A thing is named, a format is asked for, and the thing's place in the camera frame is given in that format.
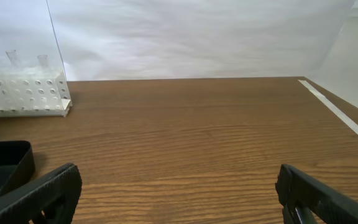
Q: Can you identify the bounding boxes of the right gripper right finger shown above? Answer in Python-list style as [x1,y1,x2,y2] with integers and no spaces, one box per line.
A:
[275,163,358,224]

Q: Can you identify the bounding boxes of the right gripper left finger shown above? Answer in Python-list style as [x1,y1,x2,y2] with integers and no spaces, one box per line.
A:
[0,162,83,224]

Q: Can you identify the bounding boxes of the black tray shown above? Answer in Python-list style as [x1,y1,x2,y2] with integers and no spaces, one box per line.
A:
[0,140,37,207]

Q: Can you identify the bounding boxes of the white test tube rack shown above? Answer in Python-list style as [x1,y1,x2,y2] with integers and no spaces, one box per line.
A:
[0,68,73,119]

